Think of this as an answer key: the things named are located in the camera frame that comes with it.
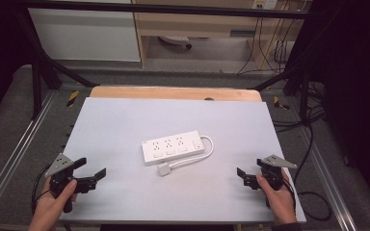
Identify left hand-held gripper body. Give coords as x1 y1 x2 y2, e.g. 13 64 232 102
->
43 152 94 214

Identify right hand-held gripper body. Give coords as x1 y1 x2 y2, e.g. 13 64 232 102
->
255 154 299 209

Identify person's right hand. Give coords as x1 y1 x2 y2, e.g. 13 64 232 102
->
255 168 299 225

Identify person's left hand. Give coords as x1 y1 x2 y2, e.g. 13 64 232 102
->
28 177 79 225

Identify yellow black tape marker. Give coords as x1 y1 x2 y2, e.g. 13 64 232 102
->
273 95 291 111
66 90 80 109

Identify white plug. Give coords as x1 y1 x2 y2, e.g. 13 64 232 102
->
157 163 172 177

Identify white power strip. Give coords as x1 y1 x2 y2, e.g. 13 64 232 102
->
141 130 206 166

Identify wooden table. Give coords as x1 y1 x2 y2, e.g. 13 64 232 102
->
89 85 263 103

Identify black curtain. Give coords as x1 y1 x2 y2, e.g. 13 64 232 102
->
0 0 33 133
297 0 370 216

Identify white cabinet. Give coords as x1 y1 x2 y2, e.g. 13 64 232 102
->
28 0 142 63

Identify light wooden desk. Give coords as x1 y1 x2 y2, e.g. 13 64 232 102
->
131 0 306 69

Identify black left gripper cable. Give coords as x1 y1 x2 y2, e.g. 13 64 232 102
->
30 164 53 216

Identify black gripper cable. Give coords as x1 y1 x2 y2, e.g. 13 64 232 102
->
30 164 53 216
281 123 332 222

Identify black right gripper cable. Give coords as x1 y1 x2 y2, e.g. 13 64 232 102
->
281 123 332 222

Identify aluminium rail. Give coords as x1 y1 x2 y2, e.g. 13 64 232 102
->
0 90 58 220
297 126 358 231

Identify white power strip cable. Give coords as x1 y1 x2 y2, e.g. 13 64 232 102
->
169 135 215 171

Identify black cables on floor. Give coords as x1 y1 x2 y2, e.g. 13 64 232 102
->
271 81 327 134

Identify hanging black cable bundle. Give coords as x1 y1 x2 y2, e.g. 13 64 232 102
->
236 0 306 76

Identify white extension socket with cord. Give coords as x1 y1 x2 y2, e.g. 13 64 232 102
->
158 35 194 50

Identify white wall socket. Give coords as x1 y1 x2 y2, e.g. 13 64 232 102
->
251 0 278 11

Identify black metal frame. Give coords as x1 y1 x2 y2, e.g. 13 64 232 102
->
13 0 322 120

